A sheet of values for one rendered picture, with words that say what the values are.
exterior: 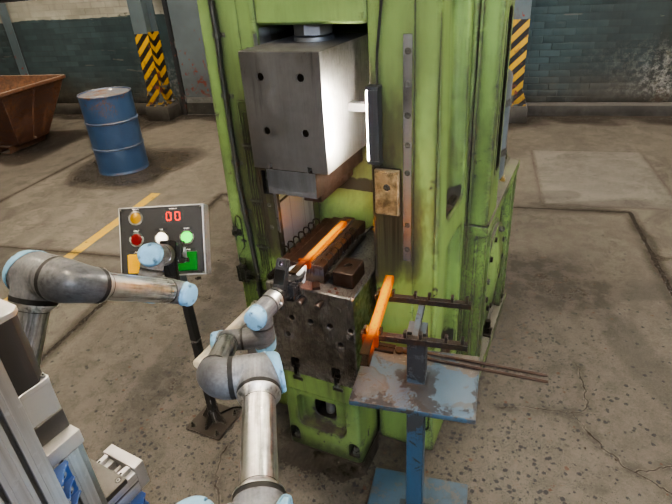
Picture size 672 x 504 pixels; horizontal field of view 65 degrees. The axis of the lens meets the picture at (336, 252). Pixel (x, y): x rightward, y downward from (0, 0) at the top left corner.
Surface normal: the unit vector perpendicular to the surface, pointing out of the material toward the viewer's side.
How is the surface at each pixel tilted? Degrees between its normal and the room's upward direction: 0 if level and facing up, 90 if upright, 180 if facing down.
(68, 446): 90
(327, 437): 89
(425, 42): 90
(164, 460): 0
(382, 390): 0
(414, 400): 0
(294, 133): 90
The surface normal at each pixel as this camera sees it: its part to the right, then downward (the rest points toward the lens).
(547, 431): -0.06, -0.87
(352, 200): -0.42, 0.46
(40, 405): 0.87, 0.19
